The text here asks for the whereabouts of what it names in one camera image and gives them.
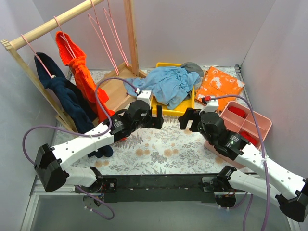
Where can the grey garment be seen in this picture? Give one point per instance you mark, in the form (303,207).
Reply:
(193,67)

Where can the wooden clothes rack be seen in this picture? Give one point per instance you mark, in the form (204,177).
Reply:
(23,99)

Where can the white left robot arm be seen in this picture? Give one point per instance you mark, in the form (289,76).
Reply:
(53,165)

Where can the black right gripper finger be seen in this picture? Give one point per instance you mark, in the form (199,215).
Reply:
(195,118)
(187,116)

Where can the orange worn folded cloth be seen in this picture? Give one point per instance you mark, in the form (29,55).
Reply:
(217,83)

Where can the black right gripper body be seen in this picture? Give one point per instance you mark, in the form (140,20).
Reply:
(191,120)

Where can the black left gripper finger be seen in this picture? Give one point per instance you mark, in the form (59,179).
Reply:
(157,122)
(159,112)

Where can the pink hanger with navy garment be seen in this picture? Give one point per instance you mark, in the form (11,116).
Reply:
(38,58)

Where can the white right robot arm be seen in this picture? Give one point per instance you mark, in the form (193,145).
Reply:
(280,186)

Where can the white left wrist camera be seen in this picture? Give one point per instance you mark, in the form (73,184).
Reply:
(146,96)

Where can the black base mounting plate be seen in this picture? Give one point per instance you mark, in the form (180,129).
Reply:
(160,188)

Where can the light blue shorts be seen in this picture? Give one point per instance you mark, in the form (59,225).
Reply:
(169,85)

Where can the red cloth in organizer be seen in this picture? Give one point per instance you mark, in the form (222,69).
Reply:
(238,111)

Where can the pink compartment organizer box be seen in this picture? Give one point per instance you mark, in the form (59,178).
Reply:
(246,126)

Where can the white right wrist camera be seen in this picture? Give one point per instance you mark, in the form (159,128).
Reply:
(210,105)

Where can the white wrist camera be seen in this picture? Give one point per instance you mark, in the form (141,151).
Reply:
(146,96)
(210,105)

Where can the orange mesh shorts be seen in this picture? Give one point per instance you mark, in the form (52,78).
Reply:
(83,78)

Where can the yellow plastic tray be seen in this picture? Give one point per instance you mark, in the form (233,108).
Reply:
(181,108)

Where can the navy blue garment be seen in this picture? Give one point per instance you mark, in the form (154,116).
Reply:
(69,95)

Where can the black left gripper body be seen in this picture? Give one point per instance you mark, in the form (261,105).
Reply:
(154,120)

